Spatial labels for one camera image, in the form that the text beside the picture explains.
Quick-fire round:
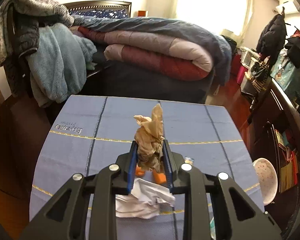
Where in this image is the pink floral trash bin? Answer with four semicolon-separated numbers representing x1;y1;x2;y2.
253;158;278;206

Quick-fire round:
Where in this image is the dark wooden headboard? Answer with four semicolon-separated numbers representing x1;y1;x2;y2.
64;0;132;17

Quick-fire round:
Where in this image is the dark wooden dresser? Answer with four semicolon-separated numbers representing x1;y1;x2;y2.
248;79;300;239

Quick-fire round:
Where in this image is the hanging black jacket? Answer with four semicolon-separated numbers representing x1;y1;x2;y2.
256;7;287;67

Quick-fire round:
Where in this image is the blue checked tablecloth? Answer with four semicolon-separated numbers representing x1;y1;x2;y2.
29;95;264;218

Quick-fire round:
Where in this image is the teal snack wrapper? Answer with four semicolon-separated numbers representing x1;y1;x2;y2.
209;217;216;239

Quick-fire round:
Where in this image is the folded pink red quilt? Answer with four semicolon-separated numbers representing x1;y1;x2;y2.
70;26;213;81

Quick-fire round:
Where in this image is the blue grey blanket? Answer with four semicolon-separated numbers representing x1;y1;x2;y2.
72;15;232;86

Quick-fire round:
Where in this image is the brown tissue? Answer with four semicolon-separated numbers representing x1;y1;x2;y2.
134;103;164;173

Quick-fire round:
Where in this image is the light blue fleece towel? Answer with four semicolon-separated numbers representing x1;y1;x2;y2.
26;23;97;107

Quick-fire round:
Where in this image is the white paper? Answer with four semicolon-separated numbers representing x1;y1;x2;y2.
115;178;175;219

